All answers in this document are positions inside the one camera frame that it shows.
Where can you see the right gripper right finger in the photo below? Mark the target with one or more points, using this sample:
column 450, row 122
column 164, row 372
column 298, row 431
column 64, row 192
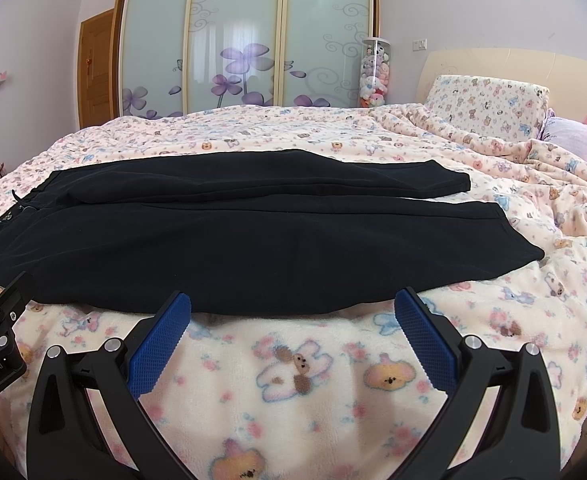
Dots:
column 521, row 438

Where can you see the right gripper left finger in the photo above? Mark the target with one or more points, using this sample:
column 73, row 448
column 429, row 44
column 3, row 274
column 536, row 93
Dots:
column 64, row 437

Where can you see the black pants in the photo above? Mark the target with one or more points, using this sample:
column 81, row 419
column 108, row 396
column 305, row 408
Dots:
column 286, row 233

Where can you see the floral fleece blanket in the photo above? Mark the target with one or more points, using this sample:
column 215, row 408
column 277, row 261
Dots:
column 341, row 395

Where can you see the lavender pillow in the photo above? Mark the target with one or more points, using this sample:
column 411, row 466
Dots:
column 568, row 134

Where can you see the bear print pillow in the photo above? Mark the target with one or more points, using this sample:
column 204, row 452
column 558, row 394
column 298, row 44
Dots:
column 510, row 110

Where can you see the wooden door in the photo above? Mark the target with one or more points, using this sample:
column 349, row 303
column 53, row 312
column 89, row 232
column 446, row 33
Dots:
column 93, row 70

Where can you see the cream pink headboard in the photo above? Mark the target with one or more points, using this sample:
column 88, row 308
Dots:
column 565, row 76

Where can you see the sliding door wardrobe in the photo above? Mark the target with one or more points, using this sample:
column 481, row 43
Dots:
column 174, row 57

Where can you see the clear plush toy tube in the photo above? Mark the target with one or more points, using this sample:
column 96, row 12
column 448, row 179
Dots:
column 374, row 72

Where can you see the wall power socket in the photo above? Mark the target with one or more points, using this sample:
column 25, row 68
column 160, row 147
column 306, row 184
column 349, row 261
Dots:
column 420, row 45

